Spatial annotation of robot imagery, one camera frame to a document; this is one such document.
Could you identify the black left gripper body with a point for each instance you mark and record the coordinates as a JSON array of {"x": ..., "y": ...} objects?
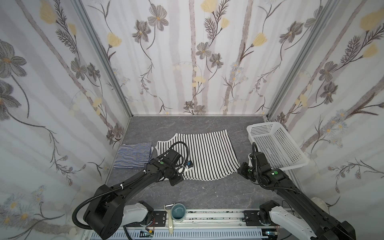
[{"x": 175, "y": 179}]

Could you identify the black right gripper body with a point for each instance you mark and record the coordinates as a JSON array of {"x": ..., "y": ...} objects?
[{"x": 244, "y": 172}]

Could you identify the blue white striped tank top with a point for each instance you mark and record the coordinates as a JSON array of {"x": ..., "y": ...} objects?
[{"x": 133, "y": 156}]

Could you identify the black white striped tank top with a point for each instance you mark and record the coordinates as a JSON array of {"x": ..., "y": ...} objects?
[{"x": 212, "y": 154}]

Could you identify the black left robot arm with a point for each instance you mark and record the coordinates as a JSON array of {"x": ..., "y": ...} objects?
[{"x": 103, "y": 212}]

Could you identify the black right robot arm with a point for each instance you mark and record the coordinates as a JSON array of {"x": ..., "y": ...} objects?
[{"x": 309, "y": 222}]

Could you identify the white plastic laundry basket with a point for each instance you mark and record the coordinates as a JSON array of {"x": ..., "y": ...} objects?
[{"x": 277, "y": 144}]

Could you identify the cream vegetable peeler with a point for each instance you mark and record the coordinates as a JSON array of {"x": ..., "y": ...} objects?
[{"x": 168, "y": 209}]

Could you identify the teal mug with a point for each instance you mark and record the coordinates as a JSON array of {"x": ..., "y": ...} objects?
[{"x": 178, "y": 212}]

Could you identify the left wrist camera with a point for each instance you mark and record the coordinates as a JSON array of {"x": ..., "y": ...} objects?
[{"x": 186, "y": 167}]

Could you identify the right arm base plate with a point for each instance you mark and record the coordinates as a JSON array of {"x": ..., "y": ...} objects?
[{"x": 256, "y": 218}]

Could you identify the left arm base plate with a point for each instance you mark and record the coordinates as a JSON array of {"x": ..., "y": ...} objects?
[{"x": 155, "y": 219}]

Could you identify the aluminium frame rail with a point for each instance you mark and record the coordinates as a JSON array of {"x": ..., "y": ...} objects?
[{"x": 203, "y": 219}]

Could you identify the white vented cable duct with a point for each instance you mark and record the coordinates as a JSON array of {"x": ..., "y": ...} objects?
[{"x": 199, "y": 234}]

